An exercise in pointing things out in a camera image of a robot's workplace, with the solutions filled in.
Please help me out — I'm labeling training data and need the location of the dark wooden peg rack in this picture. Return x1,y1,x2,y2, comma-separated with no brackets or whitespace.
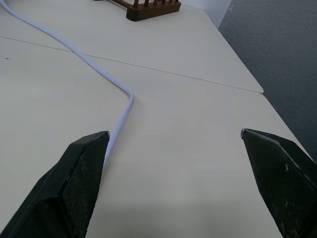
112,0,182,22

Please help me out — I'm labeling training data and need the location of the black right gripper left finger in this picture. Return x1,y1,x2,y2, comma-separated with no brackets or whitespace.
0,130,110,238

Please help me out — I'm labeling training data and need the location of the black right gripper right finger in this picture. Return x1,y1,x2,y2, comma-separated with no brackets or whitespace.
240,128,317,238

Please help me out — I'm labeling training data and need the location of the white power cable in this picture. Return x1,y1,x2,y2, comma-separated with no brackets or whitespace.
1,0,135,172

